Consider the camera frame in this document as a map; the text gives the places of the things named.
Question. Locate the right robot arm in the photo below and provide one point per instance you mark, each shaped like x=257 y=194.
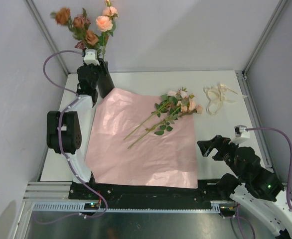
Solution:
x=251 y=186

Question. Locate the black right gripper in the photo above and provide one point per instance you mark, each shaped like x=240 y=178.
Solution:
x=206 y=146

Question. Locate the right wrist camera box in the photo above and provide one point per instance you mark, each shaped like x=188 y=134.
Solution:
x=241 y=135

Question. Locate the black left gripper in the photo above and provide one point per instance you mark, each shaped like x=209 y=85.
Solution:
x=92 y=65

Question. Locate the left aluminium frame post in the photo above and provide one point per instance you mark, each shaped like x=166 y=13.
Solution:
x=45 y=33

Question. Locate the mauve rose stem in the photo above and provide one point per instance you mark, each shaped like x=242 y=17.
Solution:
x=81 y=25

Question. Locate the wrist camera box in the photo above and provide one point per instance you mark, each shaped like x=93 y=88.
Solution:
x=241 y=135
x=90 y=57

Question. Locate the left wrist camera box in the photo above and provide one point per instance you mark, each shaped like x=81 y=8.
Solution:
x=90 y=57

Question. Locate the right aluminium frame post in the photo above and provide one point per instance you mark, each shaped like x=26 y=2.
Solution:
x=273 y=21

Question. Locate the pink wrapping paper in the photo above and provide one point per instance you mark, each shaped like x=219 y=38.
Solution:
x=122 y=149

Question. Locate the white slotted cable duct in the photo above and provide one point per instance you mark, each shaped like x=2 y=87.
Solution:
x=90 y=207

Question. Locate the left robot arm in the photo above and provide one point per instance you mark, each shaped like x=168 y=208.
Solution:
x=63 y=127

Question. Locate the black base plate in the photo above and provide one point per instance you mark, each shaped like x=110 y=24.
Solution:
x=123 y=195

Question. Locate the cream printed ribbon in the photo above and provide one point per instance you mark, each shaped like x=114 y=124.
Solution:
x=216 y=97

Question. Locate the rust orange rose stem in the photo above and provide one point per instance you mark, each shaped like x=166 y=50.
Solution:
x=63 y=18

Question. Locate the aluminium frame post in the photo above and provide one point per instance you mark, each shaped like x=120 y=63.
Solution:
x=45 y=33
x=273 y=21

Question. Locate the pale peach rose stem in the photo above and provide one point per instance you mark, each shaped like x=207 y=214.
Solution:
x=176 y=112

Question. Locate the black conical vase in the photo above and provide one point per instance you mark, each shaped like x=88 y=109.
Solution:
x=105 y=85

